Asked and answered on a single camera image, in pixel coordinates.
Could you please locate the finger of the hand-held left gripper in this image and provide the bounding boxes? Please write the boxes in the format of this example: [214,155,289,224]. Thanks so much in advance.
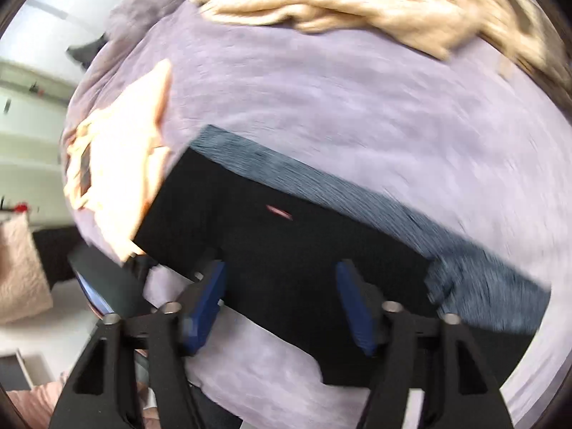
[67,243,156,319]

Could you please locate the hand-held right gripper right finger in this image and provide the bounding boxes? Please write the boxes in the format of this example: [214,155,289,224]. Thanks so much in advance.
[335,258,513,429]

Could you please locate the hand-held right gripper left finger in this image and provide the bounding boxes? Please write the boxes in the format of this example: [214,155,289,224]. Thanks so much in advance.
[48,258,228,429]

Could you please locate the black pants with floral stripe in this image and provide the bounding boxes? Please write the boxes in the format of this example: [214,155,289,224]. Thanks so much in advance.
[134,125,553,388]

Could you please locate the beige fluffy cushion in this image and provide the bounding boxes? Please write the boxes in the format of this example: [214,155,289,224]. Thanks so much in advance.
[0,213,55,325]

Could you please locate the person's legs in blue jeans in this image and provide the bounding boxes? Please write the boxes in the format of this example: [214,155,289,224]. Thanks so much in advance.
[188,383,245,429]

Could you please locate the plain cream garment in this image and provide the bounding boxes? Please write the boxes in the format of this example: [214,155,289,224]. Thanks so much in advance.
[63,58,176,263]

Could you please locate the pink fluffy cloth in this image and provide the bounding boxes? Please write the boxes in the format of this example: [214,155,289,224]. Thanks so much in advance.
[4,382,64,429]

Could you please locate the purple plush blanket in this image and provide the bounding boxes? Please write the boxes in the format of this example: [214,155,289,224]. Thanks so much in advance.
[60,0,572,425]

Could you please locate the small dark object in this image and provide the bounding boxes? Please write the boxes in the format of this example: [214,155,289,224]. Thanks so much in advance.
[67,33,111,71]

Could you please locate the cream striped garment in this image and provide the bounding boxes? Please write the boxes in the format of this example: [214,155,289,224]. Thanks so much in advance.
[192,0,556,62]

